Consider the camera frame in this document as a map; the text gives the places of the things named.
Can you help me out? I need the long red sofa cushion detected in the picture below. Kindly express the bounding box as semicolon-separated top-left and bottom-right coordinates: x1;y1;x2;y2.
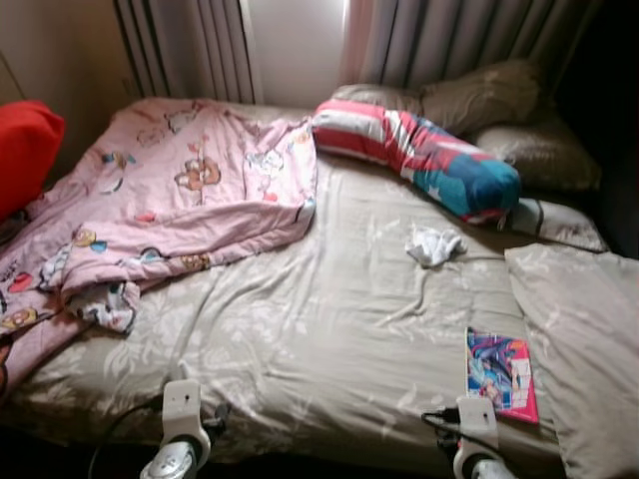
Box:
0;100;66;221

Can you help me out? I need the bed with beige sheet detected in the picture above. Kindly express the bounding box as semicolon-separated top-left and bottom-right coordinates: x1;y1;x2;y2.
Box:
0;95;639;479

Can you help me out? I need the large beige leaf-print pillow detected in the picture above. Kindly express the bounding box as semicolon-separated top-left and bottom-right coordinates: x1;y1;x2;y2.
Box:
504;242;639;479

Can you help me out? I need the flat beige leaf-print pillow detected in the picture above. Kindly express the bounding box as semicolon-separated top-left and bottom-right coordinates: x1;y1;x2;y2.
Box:
509;197;610;253

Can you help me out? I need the striped red blue bolster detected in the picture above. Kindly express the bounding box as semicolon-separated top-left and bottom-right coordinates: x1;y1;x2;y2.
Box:
312;98;523;223

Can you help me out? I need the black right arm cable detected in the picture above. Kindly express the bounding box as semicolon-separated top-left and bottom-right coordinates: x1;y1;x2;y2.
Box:
421;407;510;465

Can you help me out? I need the pink cartoon print quilt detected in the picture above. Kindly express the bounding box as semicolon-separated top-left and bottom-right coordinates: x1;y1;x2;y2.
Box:
0;97;319;400

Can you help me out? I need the white crumpled cloth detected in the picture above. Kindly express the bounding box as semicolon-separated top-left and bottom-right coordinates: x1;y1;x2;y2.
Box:
404;225;467;268

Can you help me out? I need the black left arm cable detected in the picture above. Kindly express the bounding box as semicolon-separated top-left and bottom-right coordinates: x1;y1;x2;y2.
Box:
88;394;166;479

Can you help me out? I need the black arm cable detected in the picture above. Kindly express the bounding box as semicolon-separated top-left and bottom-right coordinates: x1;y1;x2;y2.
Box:
421;407;510;465
88;394;166;479

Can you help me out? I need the colourful cartoon book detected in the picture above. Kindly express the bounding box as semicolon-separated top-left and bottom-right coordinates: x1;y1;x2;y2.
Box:
465;327;540;424

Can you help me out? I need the grey striped curtain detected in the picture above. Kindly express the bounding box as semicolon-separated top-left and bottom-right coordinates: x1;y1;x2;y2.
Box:
113;0;261;104
344;0;600;91

